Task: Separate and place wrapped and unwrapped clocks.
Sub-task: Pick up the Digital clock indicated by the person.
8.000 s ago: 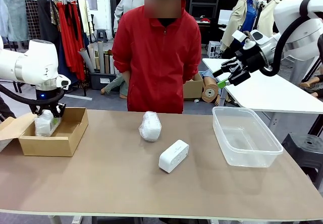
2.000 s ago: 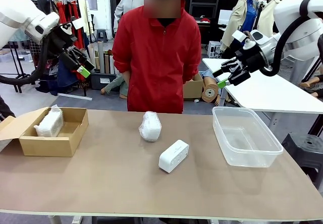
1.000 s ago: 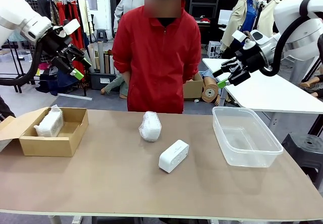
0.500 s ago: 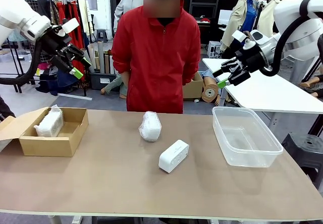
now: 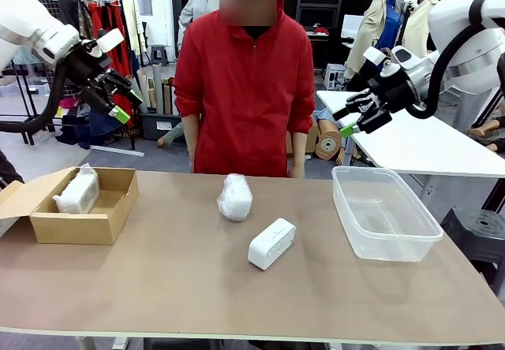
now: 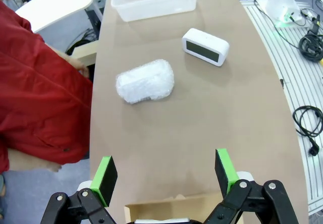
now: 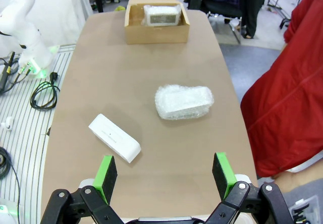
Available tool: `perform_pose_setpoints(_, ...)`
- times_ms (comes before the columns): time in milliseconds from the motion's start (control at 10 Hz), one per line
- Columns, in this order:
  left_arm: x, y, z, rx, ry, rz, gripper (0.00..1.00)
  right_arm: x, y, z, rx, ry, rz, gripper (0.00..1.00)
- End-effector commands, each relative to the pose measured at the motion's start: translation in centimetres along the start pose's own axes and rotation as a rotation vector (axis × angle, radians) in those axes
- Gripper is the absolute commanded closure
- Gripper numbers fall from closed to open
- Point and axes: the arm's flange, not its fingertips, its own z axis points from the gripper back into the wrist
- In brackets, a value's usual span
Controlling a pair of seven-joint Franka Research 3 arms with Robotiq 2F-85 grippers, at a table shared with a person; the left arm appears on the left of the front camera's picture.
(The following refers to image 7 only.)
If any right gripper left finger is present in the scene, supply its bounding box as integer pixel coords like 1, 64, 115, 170
40, 155, 127, 224

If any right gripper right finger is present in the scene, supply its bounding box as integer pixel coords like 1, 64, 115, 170
205, 152, 296, 224

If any unwrapped white clock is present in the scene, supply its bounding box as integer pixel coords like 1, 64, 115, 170
88, 113, 141, 163

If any rounded bubble-wrapped clock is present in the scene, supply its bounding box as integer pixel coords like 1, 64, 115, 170
154, 84, 214, 120

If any person's left forearm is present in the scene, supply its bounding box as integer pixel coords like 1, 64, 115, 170
271, 170, 323, 193

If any person in red jacket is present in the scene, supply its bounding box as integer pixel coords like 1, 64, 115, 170
240, 0, 323, 178

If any open cardboard box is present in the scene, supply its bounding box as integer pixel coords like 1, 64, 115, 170
124, 0, 190, 45

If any grooved aluminium base plate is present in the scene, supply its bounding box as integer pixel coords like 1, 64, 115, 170
0, 44, 76, 224

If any coiled black power cable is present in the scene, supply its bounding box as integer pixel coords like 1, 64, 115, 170
30, 72, 61, 111

